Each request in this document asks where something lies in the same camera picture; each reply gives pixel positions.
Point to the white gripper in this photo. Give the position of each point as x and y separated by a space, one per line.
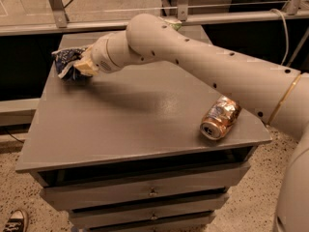
100 57

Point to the blue chip bag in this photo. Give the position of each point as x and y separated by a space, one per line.
64 61

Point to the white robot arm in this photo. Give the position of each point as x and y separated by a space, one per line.
277 94

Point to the green chip bag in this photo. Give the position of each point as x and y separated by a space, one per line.
174 23

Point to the grey drawer cabinet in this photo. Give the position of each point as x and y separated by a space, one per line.
139 121

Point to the top drawer with knob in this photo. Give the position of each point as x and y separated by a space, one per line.
144 187

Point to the drawer with knob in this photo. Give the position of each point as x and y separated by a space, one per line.
151 211
144 187

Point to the orange soda can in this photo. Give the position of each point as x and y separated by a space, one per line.
220 118

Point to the middle drawer with knob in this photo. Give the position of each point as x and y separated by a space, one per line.
151 211

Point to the black white sneaker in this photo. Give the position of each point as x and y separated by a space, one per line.
17 222

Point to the metal guard rail frame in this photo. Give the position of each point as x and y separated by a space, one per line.
21 17

